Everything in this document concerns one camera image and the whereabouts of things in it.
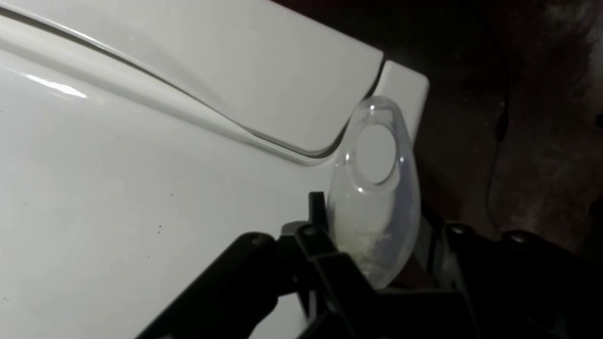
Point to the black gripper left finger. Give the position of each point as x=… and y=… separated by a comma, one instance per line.
x=276, y=289

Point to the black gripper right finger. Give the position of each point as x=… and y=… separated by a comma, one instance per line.
x=502, y=294

